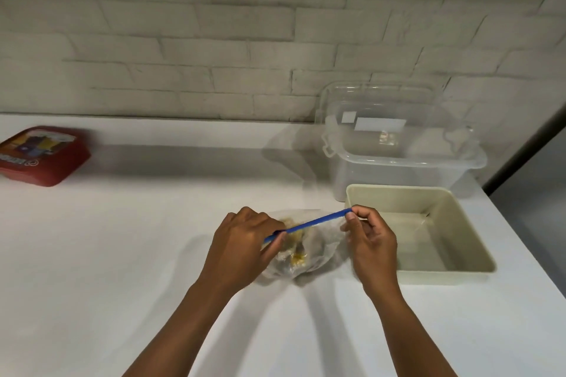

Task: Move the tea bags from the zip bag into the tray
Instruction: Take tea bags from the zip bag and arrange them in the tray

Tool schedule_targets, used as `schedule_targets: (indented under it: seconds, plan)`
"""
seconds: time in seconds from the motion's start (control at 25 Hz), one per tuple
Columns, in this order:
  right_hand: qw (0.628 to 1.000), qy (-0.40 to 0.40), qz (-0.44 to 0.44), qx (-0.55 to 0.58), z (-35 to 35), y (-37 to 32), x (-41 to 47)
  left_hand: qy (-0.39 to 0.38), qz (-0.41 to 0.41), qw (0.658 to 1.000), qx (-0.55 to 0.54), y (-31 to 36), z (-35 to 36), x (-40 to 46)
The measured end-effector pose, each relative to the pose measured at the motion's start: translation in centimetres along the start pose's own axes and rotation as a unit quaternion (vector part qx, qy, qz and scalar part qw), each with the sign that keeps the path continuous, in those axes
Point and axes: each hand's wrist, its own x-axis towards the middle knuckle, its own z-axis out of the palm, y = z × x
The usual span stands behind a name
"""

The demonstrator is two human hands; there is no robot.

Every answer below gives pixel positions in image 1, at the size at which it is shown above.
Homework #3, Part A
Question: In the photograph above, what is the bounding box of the beige square plastic tray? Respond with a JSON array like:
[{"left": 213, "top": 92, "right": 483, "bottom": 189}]
[{"left": 345, "top": 183, "right": 497, "bottom": 274}]

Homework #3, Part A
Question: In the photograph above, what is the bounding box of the person's right forearm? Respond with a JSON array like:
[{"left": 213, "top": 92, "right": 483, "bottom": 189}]
[{"left": 363, "top": 280, "right": 459, "bottom": 377}]

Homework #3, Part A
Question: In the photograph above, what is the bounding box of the person's right hand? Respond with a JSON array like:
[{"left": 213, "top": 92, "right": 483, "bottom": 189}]
[{"left": 340, "top": 205, "right": 400, "bottom": 296}]

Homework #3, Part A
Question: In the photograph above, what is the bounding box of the clear blue-zip plastic bag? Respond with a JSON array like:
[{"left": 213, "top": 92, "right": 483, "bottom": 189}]
[{"left": 261, "top": 208, "right": 354, "bottom": 280}]

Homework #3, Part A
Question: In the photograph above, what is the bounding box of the red printed box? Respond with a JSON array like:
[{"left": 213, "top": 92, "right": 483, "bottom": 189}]
[{"left": 0, "top": 126, "right": 92, "bottom": 188}]

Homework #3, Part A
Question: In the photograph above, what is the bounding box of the clear plastic box lid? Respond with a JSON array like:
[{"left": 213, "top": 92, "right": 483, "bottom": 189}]
[{"left": 315, "top": 83, "right": 449, "bottom": 143}]

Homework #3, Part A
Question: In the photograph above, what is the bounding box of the clear plastic storage box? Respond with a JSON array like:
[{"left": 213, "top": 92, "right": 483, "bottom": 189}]
[{"left": 322, "top": 118, "right": 488, "bottom": 203}]

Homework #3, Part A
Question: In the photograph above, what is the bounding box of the person's left forearm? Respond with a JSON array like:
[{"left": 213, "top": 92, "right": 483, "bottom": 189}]
[{"left": 120, "top": 274, "right": 241, "bottom": 377}]

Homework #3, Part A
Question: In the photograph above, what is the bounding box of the person's left hand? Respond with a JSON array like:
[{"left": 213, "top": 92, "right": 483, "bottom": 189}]
[{"left": 200, "top": 206, "right": 288, "bottom": 294}]

